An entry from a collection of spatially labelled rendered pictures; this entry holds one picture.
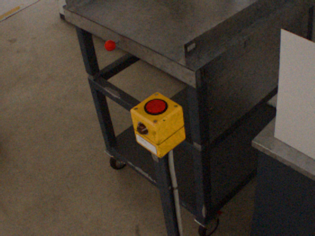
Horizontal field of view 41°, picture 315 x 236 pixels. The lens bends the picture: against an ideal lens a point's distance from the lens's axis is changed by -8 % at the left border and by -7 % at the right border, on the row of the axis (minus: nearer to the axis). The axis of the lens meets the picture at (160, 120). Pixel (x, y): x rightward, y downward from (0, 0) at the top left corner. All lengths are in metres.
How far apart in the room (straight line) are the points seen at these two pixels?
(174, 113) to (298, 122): 0.28
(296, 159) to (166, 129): 0.31
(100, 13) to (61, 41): 1.61
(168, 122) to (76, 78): 1.74
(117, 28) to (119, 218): 0.86
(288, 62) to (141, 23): 0.56
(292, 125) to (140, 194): 1.06
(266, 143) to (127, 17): 0.60
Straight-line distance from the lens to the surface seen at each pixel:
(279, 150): 1.06
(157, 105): 0.94
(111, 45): 1.30
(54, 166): 2.16
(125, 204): 1.93
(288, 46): 0.91
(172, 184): 1.12
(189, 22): 1.32
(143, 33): 1.29
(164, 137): 0.95
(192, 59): 1.15
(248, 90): 1.42
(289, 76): 0.95
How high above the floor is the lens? 1.52
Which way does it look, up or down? 43 degrees down
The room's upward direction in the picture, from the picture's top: 8 degrees counter-clockwise
